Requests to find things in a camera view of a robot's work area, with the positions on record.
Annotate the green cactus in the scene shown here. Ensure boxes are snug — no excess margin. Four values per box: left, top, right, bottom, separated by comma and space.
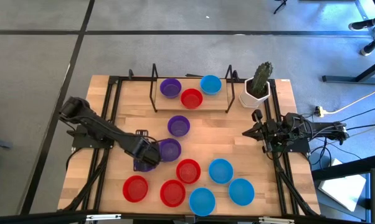
251, 61, 274, 98

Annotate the white board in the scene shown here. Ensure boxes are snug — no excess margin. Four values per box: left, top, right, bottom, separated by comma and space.
317, 157, 368, 213

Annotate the purple plastic mini bowl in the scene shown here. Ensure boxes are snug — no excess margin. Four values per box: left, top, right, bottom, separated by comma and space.
159, 78, 183, 100
133, 158, 159, 173
167, 114, 191, 138
158, 138, 183, 162

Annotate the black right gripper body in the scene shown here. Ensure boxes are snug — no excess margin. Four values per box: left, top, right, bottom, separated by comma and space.
252, 109, 275, 153

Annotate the wooden shelf with black legs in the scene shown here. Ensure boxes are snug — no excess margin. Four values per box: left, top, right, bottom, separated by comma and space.
148, 63, 240, 114

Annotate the white hexagonal plant pot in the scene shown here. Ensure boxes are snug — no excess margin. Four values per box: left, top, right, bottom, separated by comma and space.
239, 77, 272, 109

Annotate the yellow cable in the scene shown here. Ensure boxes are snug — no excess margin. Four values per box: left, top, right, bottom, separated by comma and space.
323, 84, 375, 114

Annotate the red plastic mini bowl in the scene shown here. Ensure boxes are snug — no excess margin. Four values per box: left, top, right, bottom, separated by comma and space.
159, 179, 187, 208
176, 158, 202, 185
180, 88, 204, 110
122, 175, 149, 203

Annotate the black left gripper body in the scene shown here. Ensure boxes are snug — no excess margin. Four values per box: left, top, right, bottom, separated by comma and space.
133, 138, 162, 167

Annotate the blue plastic mini bowl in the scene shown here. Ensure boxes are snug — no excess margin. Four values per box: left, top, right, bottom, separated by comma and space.
228, 178, 255, 207
208, 158, 234, 185
189, 187, 216, 217
199, 75, 222, 96

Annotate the person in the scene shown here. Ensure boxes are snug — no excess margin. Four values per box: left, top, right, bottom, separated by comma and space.
348, 16, 375, 57

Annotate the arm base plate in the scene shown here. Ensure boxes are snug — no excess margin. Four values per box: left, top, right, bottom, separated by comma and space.
67, 124, 115, 149
267, 136, 310, 153

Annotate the silver metal bracket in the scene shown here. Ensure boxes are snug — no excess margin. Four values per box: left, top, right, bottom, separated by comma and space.
85, 213, 122, 222
258, 217, 296, 224

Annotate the black floor cable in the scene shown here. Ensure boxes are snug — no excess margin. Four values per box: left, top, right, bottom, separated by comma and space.
299, 105, 375, 129
311, 123, 375, 136

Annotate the black metal rig frame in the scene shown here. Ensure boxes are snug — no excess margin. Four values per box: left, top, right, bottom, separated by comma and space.
0, 68, 372, 224

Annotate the black stand foot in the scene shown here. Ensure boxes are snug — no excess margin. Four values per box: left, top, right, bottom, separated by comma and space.
273, 0, 288, 15

